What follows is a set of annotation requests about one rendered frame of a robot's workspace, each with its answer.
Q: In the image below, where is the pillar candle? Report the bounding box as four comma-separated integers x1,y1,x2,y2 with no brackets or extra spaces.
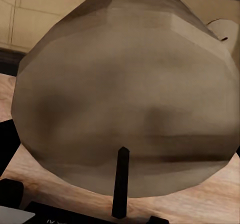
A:
10,0,240,220
206,19,240,59

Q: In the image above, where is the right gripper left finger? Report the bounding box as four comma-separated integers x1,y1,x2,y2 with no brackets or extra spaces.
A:
0,119,21,177

